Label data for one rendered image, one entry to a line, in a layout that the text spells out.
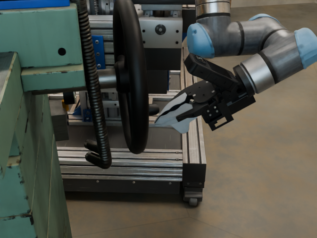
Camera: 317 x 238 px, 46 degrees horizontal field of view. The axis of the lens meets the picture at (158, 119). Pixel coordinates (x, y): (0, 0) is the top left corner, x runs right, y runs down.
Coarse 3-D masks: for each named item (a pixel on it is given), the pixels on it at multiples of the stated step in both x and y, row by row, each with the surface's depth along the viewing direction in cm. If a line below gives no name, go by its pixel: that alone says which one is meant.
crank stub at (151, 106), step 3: (150, 105) 79; (153, 105) 79; (156, 105) 80; (150, 108) 79; (153, 108) 79; (156, 108) 79; (150, 111) 79; (153, 111) 79; (156, 111) 79; (150, 114) 80; (153, 114) 80; (156, 114) 80
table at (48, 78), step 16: (0, 64) 52; (16, 64) 54; (80, 64) 60; (0, 80) 47; (16, 80) 53; (32, 80) 57; (48, 80) 58; (64, 80) 58; (80, 80) 59; (0, 96) 44; (16, 96) 52; (0, 112) 42; (16, 112) 50; (0, 128) 41; (0, 144) 40; (0, 160) 39; (0, 176) 40
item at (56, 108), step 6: (54, 102) 101; (60, 102) 101; (54, 108) 98; (60, 108) 98; (54, 114) 96; (60, 114) 96; (66, 114) 98; (54, 120) 96; (60, 120) 96; (66, 120) 97; (54, 126) 97; (60, 126) 97; (66, 126) 98; (54, 132) 98; (60, 132) 98; (66, 132) 98; (60, 138) 99; (66, 138) 99
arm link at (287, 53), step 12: (276, 36) 77; (288, 36) 75; (300, 36) 73; (312, 36) 72; (264, 48) 79; (276, 48) 74; (288, 48) 73; (300, 48) 72; (312, 48) 72; (264, 60) 74; (276, 60) 73; (288, 60) 73; (300, 60) 73; (312, 60) 74; (276, 72) 74; (288, 72) 74
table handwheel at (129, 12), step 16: (128, 0) 61; (128, 16) 58; (128, 32) 57; (128, 48) 56; (128, 64) 56; (144, 64) 56; (112, 80) 68; (128, 80) 67; (144, 80) 56; (128, 96) 69; (144, 96) 57; (128, 112) 69; (144, 112) 58; (128, 128) 76; (144, 128) 60; (128, 144) 70; (144, 144) 63
